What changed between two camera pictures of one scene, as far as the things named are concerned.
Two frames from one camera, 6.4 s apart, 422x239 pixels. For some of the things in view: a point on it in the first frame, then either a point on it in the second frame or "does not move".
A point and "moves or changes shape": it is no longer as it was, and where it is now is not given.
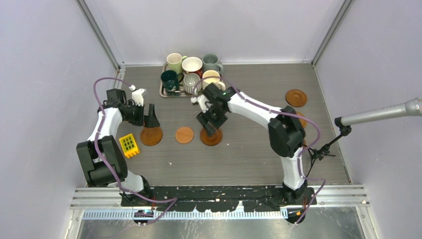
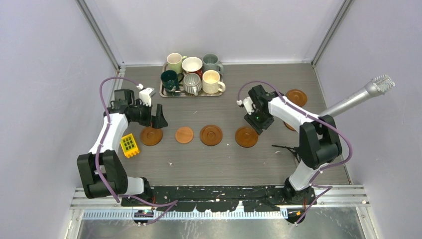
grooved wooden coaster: [151, 136] does not move
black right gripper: [205, 116] to [258, 126]
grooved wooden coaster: [303, 121] moves or changes shape
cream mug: [207, 81] does not move
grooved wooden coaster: [296, 98] does not move
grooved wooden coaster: [211, 141] does not move
